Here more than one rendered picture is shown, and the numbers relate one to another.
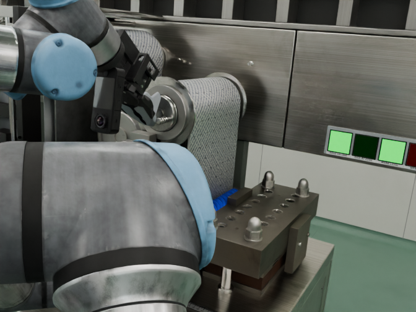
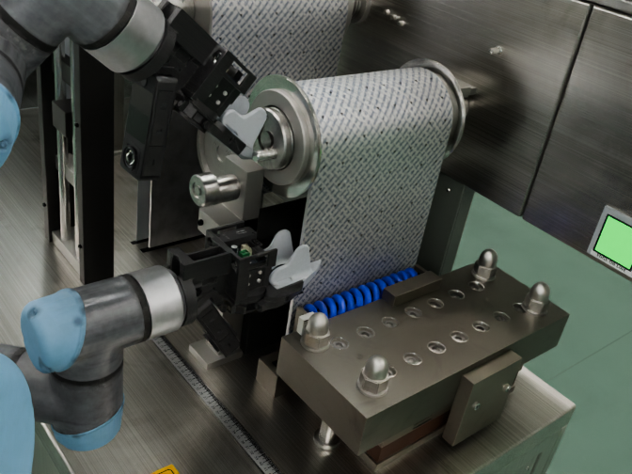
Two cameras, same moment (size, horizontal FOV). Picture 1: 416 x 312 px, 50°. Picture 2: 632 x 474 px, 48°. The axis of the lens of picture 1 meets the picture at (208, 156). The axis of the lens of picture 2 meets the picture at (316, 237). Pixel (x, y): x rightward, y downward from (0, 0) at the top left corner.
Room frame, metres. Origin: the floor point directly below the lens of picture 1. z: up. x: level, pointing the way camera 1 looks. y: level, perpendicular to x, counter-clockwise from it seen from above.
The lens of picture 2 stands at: (0.18, -0.21, 1.59)
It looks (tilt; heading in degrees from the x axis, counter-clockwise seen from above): 31 degrees down; 18
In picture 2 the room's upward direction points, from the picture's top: 10 degrees clockwise
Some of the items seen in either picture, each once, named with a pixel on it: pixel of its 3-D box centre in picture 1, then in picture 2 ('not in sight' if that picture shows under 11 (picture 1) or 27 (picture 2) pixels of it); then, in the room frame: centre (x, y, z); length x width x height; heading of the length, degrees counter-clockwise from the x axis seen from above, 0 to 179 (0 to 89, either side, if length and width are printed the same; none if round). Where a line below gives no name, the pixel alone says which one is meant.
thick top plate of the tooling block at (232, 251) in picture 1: (261, 220); (431, 341); (0.98, -0.14, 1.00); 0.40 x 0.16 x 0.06; 152
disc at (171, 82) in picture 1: (164, 112); (280, 136); (0.92, 0.10, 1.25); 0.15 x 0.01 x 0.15; 62
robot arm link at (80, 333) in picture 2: not in sight; (85, 325); (0.65, 0.17, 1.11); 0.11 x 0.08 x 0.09; 152
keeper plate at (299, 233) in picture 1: (299, 242); (483, 399); (0.95, -0.23, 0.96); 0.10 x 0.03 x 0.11; 152
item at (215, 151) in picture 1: (212, 168); (367, 235); (1.00, -0.01, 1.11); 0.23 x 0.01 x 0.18; 152
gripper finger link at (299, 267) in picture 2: not in sight; (299, 263); (0.88, 0.03, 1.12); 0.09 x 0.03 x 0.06; 151
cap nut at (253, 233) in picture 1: (254, 228); (375, 371); (0.82, -0.10, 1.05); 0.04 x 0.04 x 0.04
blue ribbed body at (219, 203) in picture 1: (217, 205); (365, 296); (0.99, -0.03, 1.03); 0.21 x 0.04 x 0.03; 152
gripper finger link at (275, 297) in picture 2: not in sight; (269, 291); (0.84, 0.05, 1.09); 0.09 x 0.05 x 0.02; 151
